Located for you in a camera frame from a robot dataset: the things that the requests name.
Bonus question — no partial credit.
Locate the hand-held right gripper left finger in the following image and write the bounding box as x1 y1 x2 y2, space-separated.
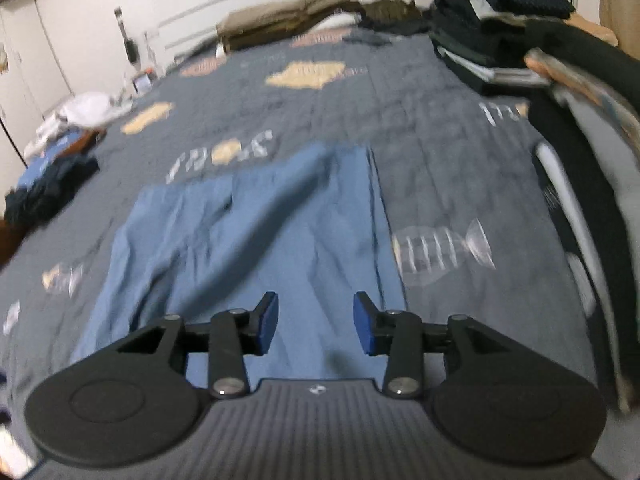
112 291 280 401

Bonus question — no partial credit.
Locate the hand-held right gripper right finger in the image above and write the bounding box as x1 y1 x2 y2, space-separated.
352 290 521 400

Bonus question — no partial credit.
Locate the blue garment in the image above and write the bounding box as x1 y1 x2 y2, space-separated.
82 142 408 391

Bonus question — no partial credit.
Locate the navy clothes heap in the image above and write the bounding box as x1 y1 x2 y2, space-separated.
4 155 101 226

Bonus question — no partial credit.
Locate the mixed folded clothes stack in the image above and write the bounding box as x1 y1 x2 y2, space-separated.
522 12 640 411

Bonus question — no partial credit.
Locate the stack of dark folded clothes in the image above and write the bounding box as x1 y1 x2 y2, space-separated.
430 0 576 93

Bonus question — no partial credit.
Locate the grey printed bed quilt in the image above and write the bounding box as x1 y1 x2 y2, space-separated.
0 30 601 461

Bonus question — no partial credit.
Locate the brown fleece garment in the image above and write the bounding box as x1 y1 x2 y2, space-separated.
0 129 108 266

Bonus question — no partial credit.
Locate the blue quilted pillow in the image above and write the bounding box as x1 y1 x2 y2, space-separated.
17 132 83 191

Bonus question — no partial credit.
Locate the white hoodie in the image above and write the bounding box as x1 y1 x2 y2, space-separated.
22 91 133 158

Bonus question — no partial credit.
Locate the dark grey cloth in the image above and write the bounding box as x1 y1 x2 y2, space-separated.
357 22 431 46

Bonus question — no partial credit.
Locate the black hairbrush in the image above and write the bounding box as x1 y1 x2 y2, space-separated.
114 6 140 65

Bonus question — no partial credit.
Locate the white pillow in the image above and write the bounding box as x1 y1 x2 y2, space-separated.
312 12 361 31

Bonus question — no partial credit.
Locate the folded khaki brown bedding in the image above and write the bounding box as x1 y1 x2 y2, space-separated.
216 0 366 53

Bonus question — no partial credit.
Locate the olive mottled cloth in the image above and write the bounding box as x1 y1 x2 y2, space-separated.
360 0 418 26

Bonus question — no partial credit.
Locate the white wardrobe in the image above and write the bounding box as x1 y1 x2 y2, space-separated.
0 0 76 171

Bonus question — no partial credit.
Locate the beige curtain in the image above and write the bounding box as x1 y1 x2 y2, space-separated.
597 0 640 56

